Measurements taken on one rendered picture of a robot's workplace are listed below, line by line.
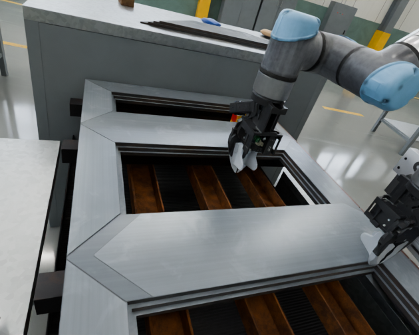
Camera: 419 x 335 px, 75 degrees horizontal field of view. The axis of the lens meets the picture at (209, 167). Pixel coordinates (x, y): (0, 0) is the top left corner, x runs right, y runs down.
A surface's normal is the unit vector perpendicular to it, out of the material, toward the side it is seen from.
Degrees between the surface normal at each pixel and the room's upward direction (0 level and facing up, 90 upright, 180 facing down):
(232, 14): 90
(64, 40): 90
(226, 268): 0
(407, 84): 90
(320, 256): 0
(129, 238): 0
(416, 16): 90
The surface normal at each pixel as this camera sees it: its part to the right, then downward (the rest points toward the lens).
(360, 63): -0.70, -0.33
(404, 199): -0.92, -0.01
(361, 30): 0.13, 0.60
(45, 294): 0.25, -0.79
